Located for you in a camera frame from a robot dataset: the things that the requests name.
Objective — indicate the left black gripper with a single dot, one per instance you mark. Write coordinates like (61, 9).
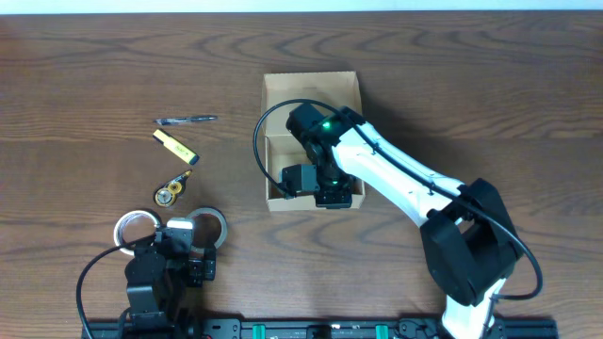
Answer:
(203, 268)

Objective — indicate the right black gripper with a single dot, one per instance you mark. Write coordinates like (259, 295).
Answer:
(341, 200)

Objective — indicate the grey tape roll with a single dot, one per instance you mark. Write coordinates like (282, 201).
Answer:
(216, 213)

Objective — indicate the brown cardboard box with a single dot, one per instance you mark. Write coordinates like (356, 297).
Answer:
(277, 147)

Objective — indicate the white tape roll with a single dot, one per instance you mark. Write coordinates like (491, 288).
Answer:
(127, 218)

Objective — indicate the yellow correction tape dispenser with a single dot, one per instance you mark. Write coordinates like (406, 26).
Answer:
(167, 194)

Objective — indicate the yellow highlighter marker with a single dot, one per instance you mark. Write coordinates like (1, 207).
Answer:
(176, 147)

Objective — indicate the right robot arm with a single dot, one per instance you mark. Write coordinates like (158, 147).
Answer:
(466, 233)

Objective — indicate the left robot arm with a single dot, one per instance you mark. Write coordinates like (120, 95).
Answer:
(163, 268)

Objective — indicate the black ballpoint pen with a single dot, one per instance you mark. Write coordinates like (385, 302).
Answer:
(185, 120)

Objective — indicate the black mounting rail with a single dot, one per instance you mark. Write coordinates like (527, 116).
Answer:
(419, 327)

